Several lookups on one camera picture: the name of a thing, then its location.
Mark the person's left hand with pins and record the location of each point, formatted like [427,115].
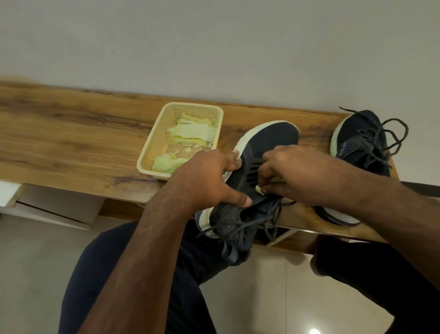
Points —
[202,182]

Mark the person's right hand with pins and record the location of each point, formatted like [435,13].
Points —
[316,179]

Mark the dark sneaker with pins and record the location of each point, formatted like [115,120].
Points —
[275,134]
[354,130]

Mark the grey shoelace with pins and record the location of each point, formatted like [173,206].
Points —
[254,220]
[381,141]

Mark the person's left forearm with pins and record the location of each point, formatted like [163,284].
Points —
[137,275]

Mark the person's right forearm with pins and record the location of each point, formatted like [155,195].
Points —
[405,223]

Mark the small white paper scrap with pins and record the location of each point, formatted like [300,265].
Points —
[187,150]

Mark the cream plastic mesh basket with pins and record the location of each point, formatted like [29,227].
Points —
[153,148]

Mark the dark baseboard strip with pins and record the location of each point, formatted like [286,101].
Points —
[422,190]

